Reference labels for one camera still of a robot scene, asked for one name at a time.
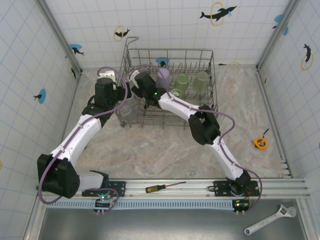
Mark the lilac plastic cup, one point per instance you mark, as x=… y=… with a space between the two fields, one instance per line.
x=163 y=77

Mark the tall green plastic cup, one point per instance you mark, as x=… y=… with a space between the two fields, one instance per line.
x=178 y=93

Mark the short green plastic cup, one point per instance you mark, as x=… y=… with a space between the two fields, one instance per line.
x=182 y=82

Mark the frosted pale green cup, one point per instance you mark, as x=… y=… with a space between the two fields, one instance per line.
x=200 y=81

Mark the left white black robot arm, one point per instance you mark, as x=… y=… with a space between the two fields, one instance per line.
x=80 y=135

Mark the shark on blue oval sticker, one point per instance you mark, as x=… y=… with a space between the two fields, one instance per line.
x=75 y=48

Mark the black fish blue oval sticker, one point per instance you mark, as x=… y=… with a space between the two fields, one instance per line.
x=41 y=96

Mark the yellow black screwdriver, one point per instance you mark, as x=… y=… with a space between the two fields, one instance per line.
x=152 y=189

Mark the yellow tape measure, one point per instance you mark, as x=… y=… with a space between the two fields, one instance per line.
x=260 y=143

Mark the silver adjustable wrench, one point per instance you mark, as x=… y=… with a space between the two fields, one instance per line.
x=265 y=221

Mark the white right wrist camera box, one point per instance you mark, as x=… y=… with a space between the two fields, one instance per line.
x=135 y=74

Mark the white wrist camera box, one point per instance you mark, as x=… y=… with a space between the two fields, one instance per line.
x=108 y=74
x=135 y=74

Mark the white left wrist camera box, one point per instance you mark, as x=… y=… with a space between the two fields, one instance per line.
x=108 y=74

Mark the aluminium frame post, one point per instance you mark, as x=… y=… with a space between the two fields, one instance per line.
x=60 y=35
x=277 y=35

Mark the aluminium mounting rail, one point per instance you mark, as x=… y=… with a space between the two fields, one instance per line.
x=175 y=193

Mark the blue patch wall sticker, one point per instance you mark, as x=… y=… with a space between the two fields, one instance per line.
x=279 y=18

